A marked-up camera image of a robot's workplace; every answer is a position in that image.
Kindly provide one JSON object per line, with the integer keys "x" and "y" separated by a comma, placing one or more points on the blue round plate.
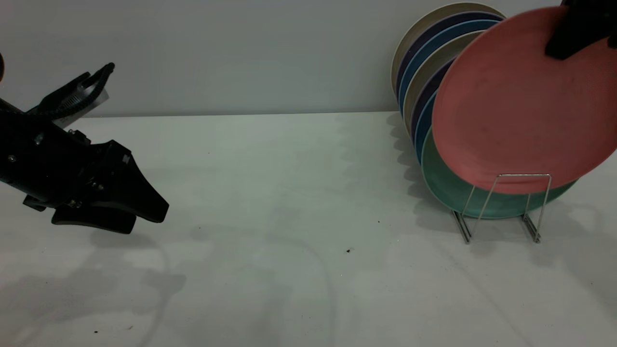
{"x": 423, "y": 118}
{"x": 453, "y": 31}

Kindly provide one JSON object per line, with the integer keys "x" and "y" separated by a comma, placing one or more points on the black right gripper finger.
{"x": 583, "y": 24}

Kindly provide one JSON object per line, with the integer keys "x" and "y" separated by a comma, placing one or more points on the pink round plate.
{"x": 520, "y": 106}

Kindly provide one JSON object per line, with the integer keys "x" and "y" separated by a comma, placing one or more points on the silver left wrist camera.
{"x": 94, "y": 99}

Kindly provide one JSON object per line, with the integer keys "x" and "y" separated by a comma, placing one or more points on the beige round plate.
{"x": 436, "y": 58}
{"x": 448, "y": 8}

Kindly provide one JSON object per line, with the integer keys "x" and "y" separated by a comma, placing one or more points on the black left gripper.
{"x": 103, "y": 168}

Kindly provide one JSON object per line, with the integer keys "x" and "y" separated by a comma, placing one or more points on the purple round plate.
{"x": 448, "y": 21}
{"x": 429, "y": 84}

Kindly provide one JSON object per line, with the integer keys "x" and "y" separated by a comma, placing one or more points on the green round plate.
{"x": 443, "y": 190}

